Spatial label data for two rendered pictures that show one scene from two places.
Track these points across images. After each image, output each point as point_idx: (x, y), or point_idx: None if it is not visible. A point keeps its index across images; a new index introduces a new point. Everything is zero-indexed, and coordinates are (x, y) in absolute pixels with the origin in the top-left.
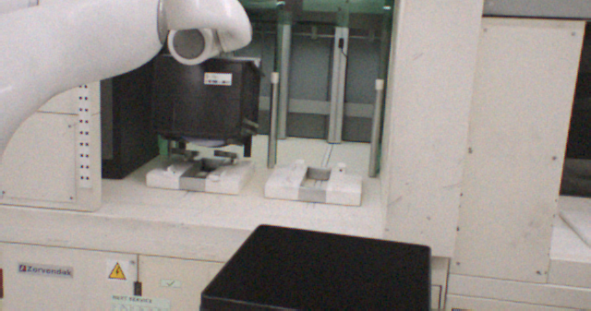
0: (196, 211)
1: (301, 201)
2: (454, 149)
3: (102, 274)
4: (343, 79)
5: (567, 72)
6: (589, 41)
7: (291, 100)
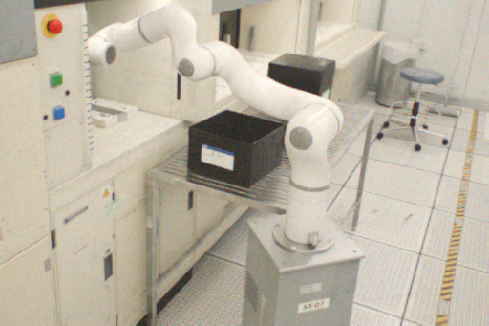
0: (114, 145)
1: (118, 122)
2: None
3: (100, 198)
4: None
5: (217, 32)
6: None
7: None
